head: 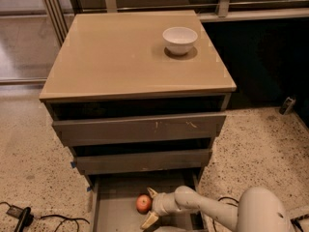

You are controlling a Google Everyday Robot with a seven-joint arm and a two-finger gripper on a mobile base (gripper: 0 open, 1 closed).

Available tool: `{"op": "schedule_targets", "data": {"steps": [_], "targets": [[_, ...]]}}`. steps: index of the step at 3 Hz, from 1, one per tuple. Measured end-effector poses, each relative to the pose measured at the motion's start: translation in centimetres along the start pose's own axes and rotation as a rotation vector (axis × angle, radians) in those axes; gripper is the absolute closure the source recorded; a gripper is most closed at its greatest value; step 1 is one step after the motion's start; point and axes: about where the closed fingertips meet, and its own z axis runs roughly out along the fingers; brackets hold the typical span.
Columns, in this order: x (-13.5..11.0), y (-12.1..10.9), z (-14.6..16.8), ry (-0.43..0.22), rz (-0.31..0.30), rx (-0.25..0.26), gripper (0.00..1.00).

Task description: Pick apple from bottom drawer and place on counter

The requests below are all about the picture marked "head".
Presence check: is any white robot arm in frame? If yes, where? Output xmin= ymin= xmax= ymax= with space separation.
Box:
xmin=141 ymin=186 xmax=295 ymax=232

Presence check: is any black power adapter with cable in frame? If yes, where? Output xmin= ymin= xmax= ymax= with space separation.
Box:
xmin=0 ymin=201 xmax=90 ymax=232

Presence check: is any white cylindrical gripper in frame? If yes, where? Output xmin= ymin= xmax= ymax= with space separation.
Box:
xmin=140 ymin=188 xmax=178 ymax=230

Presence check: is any grey open bottom drawer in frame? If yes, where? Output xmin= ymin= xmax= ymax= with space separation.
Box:
xmin=91 ymin=169 xmax=208 ymax=232

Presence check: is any grey drawer cabinet beige top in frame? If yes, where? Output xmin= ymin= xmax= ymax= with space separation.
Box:
xmin=39 ymin=10 xmax=238 ymax=232

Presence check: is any black coiled cable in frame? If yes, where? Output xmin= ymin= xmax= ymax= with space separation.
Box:
xmin=211 ymin=195 xmax=240 ymax=232

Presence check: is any red apple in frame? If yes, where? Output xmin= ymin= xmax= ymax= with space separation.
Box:
xmin=135 ymin=194 xmax=152 ymax=214

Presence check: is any small grey device on floor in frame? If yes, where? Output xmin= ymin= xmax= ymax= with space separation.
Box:
xmin=279 ymin=96 xmax=295 ymax=115

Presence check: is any grey top drawer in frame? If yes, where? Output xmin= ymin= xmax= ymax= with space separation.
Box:
xmin=52 ymin=113 xmax=226 ymax=147

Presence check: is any white ceramic bowl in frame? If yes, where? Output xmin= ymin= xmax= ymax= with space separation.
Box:
xmin=162 ymin=27 xmax=198 ymax=56

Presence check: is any white power strip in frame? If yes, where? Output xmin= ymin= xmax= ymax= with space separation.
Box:
xmin=288 ymin=205 xmax=309 ymax=232

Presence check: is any blue tape piece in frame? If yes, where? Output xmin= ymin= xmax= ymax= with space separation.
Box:
xmin=70 ymin=161 xmax=76 ymax=168

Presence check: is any grey middle drawer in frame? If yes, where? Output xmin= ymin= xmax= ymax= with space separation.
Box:
xmin=74 ymin=149 xmax=212 ymax=175

